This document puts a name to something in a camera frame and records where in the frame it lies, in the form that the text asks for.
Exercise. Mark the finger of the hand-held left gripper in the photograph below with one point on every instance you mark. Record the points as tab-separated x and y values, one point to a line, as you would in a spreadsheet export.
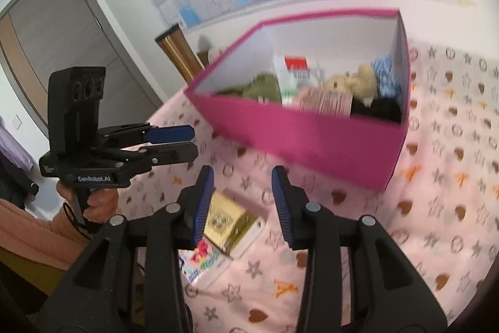
171	134
171	155

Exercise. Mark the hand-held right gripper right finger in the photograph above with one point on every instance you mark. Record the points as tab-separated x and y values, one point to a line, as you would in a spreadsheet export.
281	204

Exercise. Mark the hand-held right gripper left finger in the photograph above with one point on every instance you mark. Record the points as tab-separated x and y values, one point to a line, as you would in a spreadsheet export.
204	204

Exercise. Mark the pink cardboard box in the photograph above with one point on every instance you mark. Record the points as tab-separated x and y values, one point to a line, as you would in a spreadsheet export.
312	145

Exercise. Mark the pink packet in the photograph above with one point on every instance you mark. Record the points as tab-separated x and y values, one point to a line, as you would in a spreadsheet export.
325	102

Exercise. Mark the black cloth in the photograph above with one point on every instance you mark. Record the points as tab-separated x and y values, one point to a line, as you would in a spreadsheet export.
380	110

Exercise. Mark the cream teddy bear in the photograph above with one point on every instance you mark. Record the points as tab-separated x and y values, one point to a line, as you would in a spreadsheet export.
353	83

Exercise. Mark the person's left forearm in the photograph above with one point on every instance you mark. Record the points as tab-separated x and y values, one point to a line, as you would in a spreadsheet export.
35	235

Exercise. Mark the person's left hand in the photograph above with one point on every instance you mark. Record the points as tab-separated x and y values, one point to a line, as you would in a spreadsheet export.
102	202

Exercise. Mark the gold small box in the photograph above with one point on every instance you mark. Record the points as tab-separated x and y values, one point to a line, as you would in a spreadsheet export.
228	223

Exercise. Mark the colourful flower booklet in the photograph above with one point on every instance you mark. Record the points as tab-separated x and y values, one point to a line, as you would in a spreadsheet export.
202	264

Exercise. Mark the purple cloth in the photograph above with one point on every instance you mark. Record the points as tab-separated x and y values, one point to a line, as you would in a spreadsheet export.
13	149

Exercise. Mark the grey door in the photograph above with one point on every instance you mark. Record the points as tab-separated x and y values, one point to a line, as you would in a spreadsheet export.
66	44

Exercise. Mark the gold metal tumbler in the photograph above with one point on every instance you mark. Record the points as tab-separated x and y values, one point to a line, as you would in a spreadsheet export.
181	52

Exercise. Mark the green plush toy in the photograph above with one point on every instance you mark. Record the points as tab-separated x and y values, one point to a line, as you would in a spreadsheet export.
259	87

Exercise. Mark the white red carton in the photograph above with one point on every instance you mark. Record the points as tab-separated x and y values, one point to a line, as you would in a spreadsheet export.
292	77

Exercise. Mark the pink printed blanket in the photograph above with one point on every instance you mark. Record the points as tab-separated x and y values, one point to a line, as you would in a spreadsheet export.
440	181

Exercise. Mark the blue checkered cloth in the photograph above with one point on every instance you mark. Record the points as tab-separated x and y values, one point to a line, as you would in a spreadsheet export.
384	71

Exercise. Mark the white light switch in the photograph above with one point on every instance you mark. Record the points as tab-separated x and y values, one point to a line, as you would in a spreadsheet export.
16	121

